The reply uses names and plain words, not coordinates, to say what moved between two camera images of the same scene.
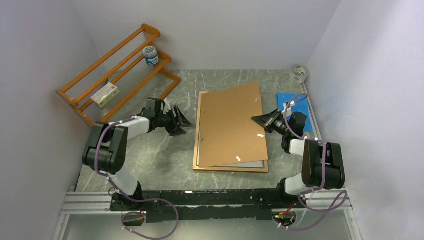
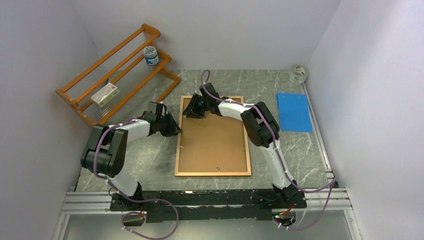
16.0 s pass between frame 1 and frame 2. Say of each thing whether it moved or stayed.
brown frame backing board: moved
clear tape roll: stayed
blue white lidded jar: stayed
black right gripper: moved
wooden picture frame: moved
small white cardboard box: stayed
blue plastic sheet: stayed
